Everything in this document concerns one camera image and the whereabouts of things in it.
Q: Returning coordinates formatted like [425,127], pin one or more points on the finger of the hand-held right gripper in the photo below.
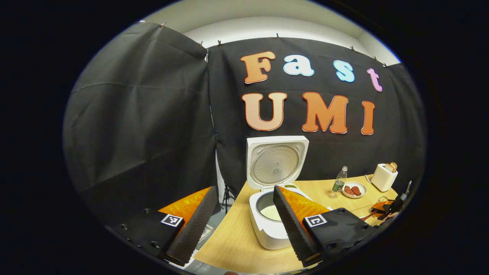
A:
[379,207]

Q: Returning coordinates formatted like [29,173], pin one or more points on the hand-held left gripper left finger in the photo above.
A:
[193,229]

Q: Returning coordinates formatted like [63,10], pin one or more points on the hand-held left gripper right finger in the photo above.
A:
[294,229]

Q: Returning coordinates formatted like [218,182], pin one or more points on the white rice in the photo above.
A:
[269,213]

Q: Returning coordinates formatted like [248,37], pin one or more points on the white rice cooker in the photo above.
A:
[275,164]

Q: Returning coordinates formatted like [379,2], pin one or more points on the white round plate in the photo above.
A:
[363,188]

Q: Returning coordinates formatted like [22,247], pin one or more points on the red meat piece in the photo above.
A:
[357,190]
[348,190]

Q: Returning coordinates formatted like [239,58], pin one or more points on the white toaster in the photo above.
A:
[383,179]

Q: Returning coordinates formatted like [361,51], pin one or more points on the white compartment dish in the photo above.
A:
[290,186]

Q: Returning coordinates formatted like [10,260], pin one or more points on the clear plastic water bottle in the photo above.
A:
[339,183]

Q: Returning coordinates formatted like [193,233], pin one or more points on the black tripod stand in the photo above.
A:
[227,196]

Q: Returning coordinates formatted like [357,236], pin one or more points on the black backdrop cloth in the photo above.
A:
[153,126]

